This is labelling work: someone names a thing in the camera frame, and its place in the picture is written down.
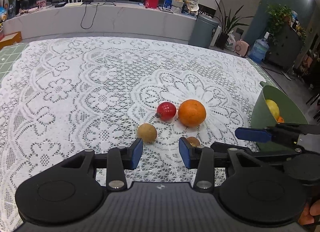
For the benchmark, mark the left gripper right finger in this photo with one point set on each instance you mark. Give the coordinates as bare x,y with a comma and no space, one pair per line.
201,159

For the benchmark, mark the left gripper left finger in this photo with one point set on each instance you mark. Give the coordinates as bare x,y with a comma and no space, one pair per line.
120,159

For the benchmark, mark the orange cardboard box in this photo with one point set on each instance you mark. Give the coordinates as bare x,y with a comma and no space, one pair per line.
10,39

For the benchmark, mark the white lace tablecloth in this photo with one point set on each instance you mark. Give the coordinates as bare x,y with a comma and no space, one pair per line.
66,95

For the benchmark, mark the leafy plant on cabinet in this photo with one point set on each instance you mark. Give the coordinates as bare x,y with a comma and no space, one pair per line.
278,16

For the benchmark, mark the red green apple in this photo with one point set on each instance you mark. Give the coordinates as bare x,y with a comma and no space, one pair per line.
273,108

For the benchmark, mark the green colander bowl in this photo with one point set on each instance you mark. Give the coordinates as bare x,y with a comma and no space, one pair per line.
261,116

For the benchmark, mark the orange mandarin by tomato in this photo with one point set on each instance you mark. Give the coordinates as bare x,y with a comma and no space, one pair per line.
191,113

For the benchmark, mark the red cherry tomato with stem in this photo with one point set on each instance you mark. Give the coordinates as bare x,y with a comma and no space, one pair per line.
166,111

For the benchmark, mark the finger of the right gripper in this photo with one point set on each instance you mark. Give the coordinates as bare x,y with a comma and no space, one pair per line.
254,135
295,136

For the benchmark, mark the green grid table mat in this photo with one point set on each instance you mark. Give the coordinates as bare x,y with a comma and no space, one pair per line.
8,56

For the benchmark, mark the white marble tv console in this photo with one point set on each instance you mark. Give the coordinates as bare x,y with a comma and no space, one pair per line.
119,18

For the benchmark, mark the brown kiwi fruit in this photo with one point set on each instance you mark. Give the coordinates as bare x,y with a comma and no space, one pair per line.
193,141
147,133

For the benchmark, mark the grey pedal trash bin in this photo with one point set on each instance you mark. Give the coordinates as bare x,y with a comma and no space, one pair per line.
203,31

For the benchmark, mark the potted plant by bin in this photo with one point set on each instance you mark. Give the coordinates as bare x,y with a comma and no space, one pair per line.
228,21

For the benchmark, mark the blue water jug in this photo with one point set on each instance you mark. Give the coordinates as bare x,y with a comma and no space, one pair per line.
259,49

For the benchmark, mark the red box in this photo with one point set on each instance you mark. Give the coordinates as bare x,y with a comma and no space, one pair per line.
151,4

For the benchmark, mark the white plastic bag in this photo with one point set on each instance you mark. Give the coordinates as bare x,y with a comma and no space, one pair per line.
231,42

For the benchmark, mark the dark cabinet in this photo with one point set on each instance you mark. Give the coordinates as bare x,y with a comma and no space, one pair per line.
284,51

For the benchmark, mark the orange mandarin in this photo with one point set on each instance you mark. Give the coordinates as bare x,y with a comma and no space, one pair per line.
191,113
280,120

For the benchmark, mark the pink small heater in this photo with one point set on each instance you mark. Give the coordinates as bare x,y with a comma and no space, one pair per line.
241,48

